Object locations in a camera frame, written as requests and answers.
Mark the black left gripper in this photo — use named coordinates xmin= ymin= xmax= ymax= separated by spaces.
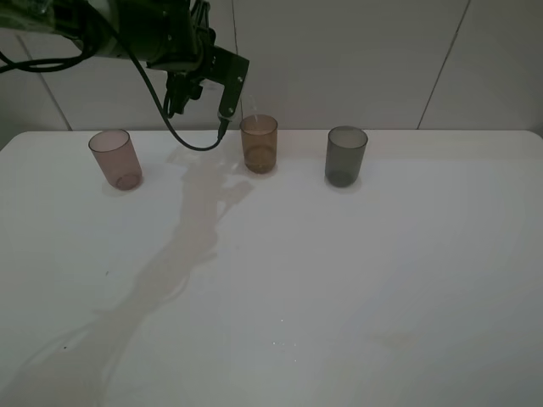
xmin=126 ymin=1 xmax=216 ymax=119

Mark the clear plastic water bottle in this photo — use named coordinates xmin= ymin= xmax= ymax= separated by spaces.
xmin=243 ymin=94 xmax=258 ymax=117

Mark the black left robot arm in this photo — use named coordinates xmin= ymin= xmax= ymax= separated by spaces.
xmin=1 ymin=1 xmax=216 ymax=120

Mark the orange translucent plastic cup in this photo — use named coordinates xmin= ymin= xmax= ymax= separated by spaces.
xmin=240 ymin=114 xmax=277 ymax=174

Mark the pink translucent plastic cup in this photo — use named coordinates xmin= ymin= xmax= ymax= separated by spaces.
xmin=88 ymin=130 xmax=143 ymax=191

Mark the grey translucent plastic cup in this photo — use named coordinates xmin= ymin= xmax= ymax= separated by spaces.
xmin=325 ymin=125 xmax=368 ymax=187

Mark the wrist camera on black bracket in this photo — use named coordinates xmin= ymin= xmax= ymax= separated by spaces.
xmin=204 ymin=46 xmax=249 ymax=121

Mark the black camera cable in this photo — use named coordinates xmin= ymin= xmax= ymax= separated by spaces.
xmin=0 ymin=8 xmax=228 ymax=150

